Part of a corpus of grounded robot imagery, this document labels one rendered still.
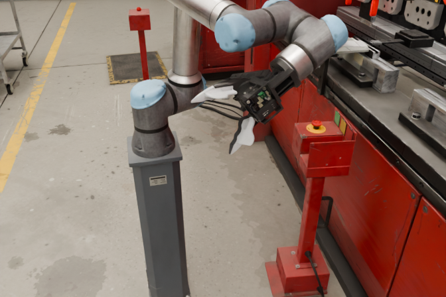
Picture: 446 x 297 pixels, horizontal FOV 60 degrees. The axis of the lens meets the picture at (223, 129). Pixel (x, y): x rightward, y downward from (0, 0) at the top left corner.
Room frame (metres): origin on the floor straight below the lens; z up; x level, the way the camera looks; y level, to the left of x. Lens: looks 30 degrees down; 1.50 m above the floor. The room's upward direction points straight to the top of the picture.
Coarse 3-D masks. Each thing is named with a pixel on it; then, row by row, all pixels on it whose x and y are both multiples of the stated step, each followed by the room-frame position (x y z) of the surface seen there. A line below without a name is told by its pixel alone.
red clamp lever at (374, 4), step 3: (372, 0) 1.45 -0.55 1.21; (375, 0) 1.45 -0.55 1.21; (378, 0) 1.45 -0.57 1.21; (372, 3) 1.45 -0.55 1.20; (375, 3) 1.44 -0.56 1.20; (372, 6) 1.45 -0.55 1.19; (375, 6) 1.45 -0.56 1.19; (372, 9) 1.45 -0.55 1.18; (375, 9) 1.45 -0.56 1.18; (372, 12) 1.44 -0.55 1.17; (375, 12) 1.45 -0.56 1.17; (372, 15) 1.45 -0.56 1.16; (375, 15) 1.45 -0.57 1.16
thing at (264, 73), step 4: (244, 72) 0.80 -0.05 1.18; (248, 72) 0.79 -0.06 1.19; (252, 72) 0.78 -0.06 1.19; (256, 72) 0.78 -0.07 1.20; (260, 72) 0.77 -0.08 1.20; (264, 72) 0.76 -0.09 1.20; (268, 72) 0.76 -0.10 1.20; (232, 76) 0.81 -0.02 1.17; (236, 76) 0.80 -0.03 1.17; (240, 76) 0.80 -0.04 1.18; (244, 76) 0.79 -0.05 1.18; (248, 76) 0.78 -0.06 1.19; (256, 76) 0.76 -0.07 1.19; (260, 76) 0.75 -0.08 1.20; (264, 76) 0.75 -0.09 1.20
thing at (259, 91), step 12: (276, 60) 0.75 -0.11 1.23; (276, 72) 0.75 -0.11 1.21; (288, 72) 0.71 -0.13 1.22; (252, 84) 0.72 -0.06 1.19; (264, 84) 0.68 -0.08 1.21; (276, 84) 0.69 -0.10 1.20; (288, 84) 0.70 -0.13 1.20; (300, 84) 0.71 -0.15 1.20; (240, 96) 0.71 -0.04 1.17; (252, 96) 0.67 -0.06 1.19; (264, 96) 0.68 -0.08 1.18; (276, 96) 0.69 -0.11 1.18; (240, 108) 0.73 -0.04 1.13; (252, 108) 0.68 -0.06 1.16; (264, 108) 0.68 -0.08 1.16; (276, 108) 0.69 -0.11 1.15; (264, 120) 0.68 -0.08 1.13
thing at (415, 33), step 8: (400, 32) 1.68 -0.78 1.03; (408, 32) 1.65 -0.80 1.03; (416, 32) 1.65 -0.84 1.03; (368, 40) 1.63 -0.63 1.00; (376, 40) 1.63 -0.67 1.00; (384, 40) 1.63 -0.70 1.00; (392, 40) 1.63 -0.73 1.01; (400, 40) 1.63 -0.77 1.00; (408, 40) 1.60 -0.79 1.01; (416, 40) 1.59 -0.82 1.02; (424, 40) 1.60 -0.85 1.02; (432, 40) 1.60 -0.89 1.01
